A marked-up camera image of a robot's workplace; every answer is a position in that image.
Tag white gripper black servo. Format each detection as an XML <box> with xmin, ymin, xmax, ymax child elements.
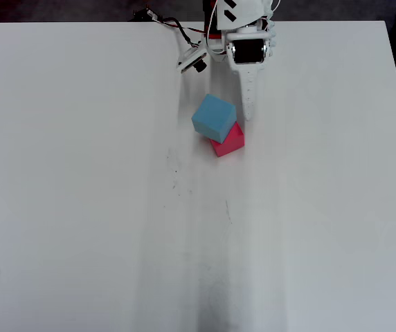
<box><xmin>208</xmin><ymin>19</ymin><xmax>278</xmax><ymax>122</ymax></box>

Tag blue foam cube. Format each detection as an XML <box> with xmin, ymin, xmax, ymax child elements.
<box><xmin>190</xmin><ymin>93</ymin><xmax>237</xmax><ymax>145</ymax></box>

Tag red foam cube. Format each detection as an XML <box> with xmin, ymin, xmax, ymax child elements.
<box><xmin>207</xmin><ymin>121</ymin><xmax>246</xmax><ymax>158</ymax></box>

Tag black wrist camera white mount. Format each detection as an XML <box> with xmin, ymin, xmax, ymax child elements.
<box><xmin>176</xmin><ymin>44</ymin><xmax>208</xmax><ymax>75</ymax></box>

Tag thin white cable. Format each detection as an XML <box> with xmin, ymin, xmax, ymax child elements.
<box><xmin>207</xmin><ymin>0</ymin><xmax>220</xmax><ymax>55</ymax></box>

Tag red and black cable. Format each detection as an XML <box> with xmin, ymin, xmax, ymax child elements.
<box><xmin>147</xmin><ymin>9</ymin><xmax>208</xmax><ymax>48</ymax></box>

